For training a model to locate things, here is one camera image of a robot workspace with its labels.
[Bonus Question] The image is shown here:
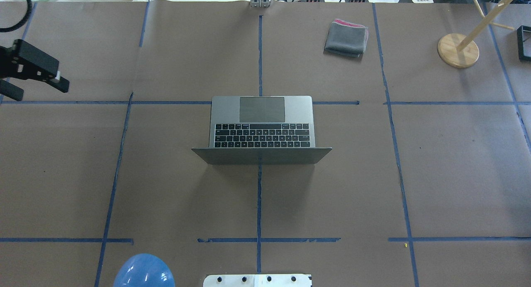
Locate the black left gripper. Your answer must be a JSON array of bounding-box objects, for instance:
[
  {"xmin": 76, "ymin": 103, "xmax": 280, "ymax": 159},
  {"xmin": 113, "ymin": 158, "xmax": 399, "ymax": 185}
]
[{"xmin": 0, "ymin": 39, "xmax": 70, "ymax": 101}]

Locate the grey laptop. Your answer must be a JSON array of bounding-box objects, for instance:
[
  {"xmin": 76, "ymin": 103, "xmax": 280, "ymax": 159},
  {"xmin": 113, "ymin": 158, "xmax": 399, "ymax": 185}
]
[{"xmin": 193, "ymin": 96, "xmax": 331, "ymax": 165}]

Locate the blue desk lamp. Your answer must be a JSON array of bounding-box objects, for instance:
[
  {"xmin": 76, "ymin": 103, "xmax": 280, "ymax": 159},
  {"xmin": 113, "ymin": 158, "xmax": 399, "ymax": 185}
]
[{"xmin": 112, "ymin": 253, "xmax": 175, "ymax": 287}]

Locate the folded grey cloth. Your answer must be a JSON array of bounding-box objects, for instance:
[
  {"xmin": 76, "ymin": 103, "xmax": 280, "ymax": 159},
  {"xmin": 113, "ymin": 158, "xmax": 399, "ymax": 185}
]
[{"xmin": 324, "ymin": 19, "xmax": 369, "ymax": 58}]

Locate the wooden stand with round base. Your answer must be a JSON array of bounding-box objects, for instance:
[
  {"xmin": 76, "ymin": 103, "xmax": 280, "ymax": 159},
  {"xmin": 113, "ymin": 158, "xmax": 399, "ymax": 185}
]
[{"xmin": 437, "ymin": 0, "xmax": 515, "ymax": 68}]

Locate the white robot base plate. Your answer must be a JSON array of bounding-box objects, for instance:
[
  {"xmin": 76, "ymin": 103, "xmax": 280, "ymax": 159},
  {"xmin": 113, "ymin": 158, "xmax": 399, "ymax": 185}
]
[{"xmin": 203, "ymin": 274, "xmax": 313, "ymax": 287}]

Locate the black frame at table edge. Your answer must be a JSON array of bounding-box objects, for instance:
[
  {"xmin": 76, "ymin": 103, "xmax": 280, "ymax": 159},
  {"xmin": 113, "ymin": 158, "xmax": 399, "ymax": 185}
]
[{"xmin": 516, "ymin": 25, "xmax": 531, "ymax": 62}]

